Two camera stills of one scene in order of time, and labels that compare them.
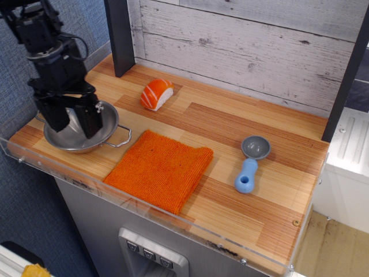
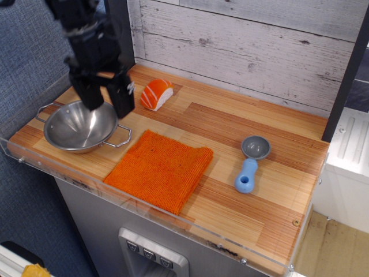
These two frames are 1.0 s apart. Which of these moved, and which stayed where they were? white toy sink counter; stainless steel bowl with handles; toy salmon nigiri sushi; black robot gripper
Moved: black robot gripper
Stayed: white toy sink counter; toy salmon nigiri sushi; stainless steel bowl with handles
